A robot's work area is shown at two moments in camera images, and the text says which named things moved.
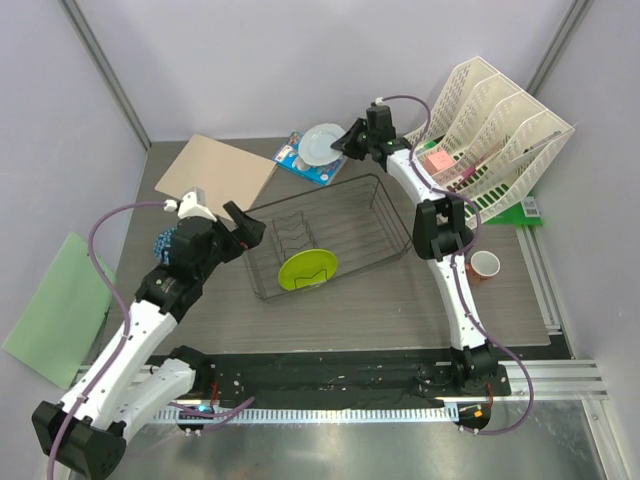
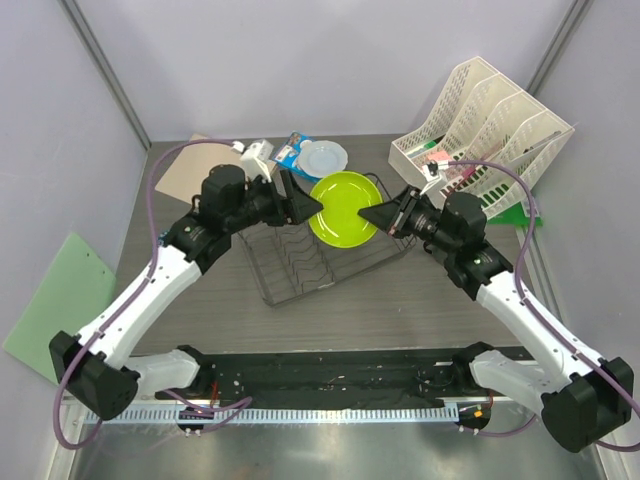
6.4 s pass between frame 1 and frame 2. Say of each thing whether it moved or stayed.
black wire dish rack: stayed
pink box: stayed
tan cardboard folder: stayed
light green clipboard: stayed
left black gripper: moved
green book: stayed
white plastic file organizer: stayed
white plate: moved
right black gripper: moved
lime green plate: moved
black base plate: stayed
